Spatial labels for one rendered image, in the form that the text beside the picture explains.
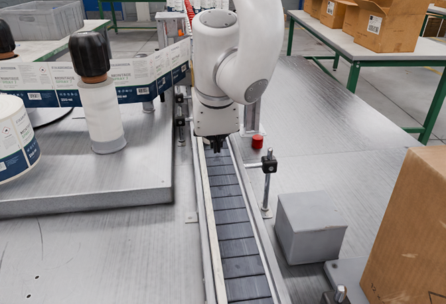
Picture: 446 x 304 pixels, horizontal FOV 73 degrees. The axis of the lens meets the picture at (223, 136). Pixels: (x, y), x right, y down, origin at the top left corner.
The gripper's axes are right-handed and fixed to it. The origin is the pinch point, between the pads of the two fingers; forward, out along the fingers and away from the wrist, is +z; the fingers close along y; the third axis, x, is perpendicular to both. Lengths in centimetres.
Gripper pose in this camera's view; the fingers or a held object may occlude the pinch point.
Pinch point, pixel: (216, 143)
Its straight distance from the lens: 72.4
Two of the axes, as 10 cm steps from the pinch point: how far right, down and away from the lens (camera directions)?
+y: -9.9, 1.1, -1.3
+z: -0.2, 6.5, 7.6
